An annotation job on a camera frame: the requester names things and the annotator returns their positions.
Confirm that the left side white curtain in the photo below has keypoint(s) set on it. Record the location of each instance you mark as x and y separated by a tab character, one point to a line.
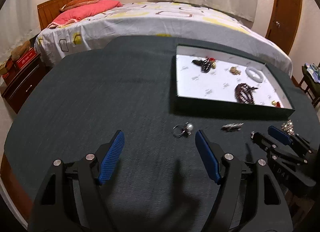
19	23

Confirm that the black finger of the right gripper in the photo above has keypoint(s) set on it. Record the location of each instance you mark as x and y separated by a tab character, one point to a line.
274	152

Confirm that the bed with patterned sheet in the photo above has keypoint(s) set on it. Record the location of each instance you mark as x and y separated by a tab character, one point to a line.
166	19

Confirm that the rose gold cluster brooch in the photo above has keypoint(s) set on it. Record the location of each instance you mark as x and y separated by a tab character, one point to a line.
234	71

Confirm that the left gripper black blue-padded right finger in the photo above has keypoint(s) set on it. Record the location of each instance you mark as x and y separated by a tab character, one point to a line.
265	208

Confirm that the red knotted tassel charm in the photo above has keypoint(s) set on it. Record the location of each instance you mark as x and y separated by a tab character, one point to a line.
206	65

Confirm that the wooden headboard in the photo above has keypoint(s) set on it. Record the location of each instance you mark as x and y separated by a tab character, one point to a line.
49	10

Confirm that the wooden chair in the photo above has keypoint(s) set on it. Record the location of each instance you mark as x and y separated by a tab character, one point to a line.
312	89

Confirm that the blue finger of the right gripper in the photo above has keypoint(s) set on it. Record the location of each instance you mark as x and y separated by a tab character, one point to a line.
296	142

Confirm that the small gold red charm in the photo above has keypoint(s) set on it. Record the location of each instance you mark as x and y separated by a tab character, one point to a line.
276	104

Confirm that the pink pillow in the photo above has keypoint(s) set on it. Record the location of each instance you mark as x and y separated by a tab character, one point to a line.
77	14

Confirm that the white jade bangle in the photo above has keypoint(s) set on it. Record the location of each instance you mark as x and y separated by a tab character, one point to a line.
254	74

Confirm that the clothes pile on chair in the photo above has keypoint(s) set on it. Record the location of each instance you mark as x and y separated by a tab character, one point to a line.
310	75

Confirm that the pearl gold flower brooch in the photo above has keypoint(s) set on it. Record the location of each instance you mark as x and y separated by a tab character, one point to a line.
288	127

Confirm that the silver rhinestone brooch bar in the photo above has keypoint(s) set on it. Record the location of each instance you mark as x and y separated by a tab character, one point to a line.
230	127

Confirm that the brown wooden door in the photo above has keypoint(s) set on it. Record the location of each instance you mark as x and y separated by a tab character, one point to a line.
284	23

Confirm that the red gift box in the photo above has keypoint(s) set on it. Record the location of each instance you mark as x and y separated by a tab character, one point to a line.
25	58

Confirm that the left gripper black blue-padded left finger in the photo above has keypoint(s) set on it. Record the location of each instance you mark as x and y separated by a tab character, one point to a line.
54	208

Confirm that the orange cushion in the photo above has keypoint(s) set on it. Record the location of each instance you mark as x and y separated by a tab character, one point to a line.
77	3

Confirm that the dark grey table cloth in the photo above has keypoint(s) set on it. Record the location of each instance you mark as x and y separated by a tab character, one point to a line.
160	182

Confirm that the brown teddy bear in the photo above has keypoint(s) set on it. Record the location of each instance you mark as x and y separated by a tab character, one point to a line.
20	50

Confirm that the green shallow jewelry tray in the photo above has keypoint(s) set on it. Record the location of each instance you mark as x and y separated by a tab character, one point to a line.
220	94

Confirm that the dark wooden nightstand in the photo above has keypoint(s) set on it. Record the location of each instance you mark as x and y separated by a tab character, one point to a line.
19	89

